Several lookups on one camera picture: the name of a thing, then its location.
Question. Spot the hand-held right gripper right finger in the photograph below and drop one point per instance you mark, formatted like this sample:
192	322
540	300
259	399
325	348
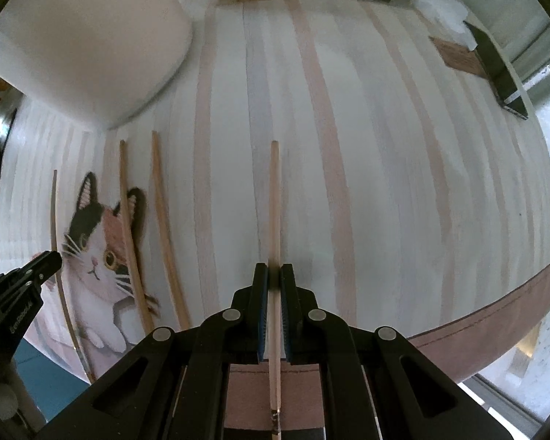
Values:
287	311

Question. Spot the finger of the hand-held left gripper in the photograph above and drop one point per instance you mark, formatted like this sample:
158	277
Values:
43	265

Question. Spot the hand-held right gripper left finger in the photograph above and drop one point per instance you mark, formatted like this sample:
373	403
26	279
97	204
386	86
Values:
261	311

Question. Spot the slim wooden chopstick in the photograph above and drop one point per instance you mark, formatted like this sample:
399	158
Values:
275	201

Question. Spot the row of wooden chopsticks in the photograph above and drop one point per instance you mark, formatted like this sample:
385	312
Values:
165	229

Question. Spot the cream cylindrical utensil holder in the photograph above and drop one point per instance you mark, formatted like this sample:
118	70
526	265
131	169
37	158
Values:
82	46

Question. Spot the striped cat print mat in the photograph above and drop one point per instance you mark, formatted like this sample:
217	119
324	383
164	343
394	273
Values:
371	169

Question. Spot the brown card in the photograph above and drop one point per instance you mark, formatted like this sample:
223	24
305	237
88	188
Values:
458	55

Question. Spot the black smartphone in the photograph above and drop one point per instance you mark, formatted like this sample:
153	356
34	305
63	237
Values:
495	64

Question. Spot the white tissue pack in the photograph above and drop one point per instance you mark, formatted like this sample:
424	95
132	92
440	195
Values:
440	13

